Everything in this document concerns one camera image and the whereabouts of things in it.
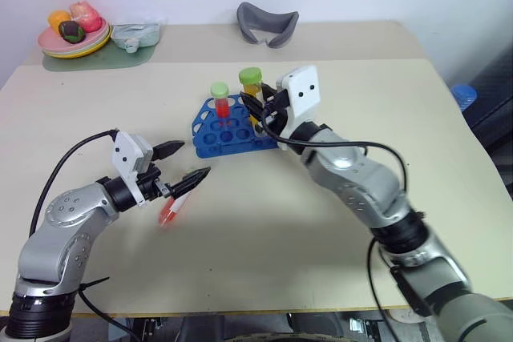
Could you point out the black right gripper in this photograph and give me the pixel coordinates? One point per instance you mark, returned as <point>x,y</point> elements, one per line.
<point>278,113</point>

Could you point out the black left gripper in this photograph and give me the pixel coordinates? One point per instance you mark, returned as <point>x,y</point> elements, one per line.
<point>151,186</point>

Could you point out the yellow test tube green cap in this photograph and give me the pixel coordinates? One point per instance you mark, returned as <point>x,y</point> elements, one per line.
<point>250,77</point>

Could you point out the red test tube green cap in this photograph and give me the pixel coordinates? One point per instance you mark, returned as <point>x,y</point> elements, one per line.
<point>221,107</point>
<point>168,214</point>

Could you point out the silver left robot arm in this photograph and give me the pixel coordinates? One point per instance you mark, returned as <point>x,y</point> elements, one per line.
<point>60,230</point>

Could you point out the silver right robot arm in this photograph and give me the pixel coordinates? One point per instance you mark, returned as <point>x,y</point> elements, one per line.
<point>352,182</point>

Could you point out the blue test tube rack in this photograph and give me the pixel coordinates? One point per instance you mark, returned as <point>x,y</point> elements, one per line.
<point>224,146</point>

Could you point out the grey foam face pad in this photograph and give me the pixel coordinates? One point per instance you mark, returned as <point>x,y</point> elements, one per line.
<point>280,37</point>

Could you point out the green placemat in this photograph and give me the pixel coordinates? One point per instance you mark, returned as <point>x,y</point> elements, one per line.
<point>120,59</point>

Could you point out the small white round cap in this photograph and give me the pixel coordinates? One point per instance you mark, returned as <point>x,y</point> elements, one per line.
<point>130,45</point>

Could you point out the yellow plate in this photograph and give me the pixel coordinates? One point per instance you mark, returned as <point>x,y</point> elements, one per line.
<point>98,47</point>

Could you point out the pale green plate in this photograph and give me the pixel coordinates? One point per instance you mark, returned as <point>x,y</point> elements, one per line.
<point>76,53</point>

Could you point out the dark purple green toy fruit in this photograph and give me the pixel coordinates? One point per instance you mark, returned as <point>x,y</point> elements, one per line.
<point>71,33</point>

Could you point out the pink toy peach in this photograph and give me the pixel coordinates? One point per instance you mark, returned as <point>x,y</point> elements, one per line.
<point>86,15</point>

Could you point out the pink plate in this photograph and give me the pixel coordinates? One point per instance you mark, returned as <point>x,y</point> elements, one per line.
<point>50,41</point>

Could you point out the orange toy fruit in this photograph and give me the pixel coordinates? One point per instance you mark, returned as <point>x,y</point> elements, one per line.
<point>58,17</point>

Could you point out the blue bottle cap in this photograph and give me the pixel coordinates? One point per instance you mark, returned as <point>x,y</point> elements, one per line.
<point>463,95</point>

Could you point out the black textured case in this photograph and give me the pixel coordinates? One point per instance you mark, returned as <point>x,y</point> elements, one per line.
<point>497,89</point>

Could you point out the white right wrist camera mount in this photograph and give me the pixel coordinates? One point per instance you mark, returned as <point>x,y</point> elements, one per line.
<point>304,89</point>

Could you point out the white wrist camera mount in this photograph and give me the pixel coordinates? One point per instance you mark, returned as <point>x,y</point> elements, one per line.
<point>304,89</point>
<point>126,154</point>

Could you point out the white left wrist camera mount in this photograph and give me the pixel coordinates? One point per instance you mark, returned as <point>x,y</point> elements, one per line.
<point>126,154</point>

